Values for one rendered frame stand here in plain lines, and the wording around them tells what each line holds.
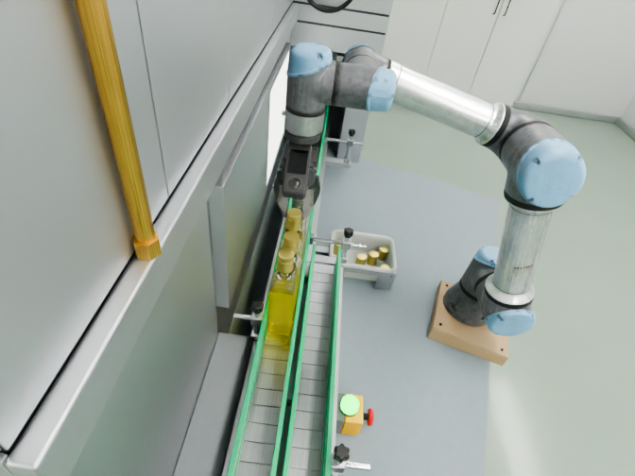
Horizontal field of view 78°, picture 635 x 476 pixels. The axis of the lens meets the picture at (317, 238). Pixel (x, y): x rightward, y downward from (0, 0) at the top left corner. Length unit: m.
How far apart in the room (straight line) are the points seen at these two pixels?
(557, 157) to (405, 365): 0.68
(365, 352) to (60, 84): 1.01
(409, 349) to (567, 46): 4.77
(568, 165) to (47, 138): 0.78
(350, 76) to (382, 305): 0.79
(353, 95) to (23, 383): 0.60
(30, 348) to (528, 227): 0.86
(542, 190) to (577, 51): 4.86
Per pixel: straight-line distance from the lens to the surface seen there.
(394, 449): 1.09
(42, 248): 0.35
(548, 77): 5.67
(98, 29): 0.36
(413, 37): 4.64
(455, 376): 1.24
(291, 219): 0.88
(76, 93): 0.37
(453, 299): 1.29
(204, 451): 0.91
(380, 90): 0.73
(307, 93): 0.73
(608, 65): 5.90
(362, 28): 1.76
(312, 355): 1.00
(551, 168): 0.85
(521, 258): 1.00
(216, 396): 0.95
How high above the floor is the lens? 1.73
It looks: 41 degrees down
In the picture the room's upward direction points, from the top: 9 degrees clockwise
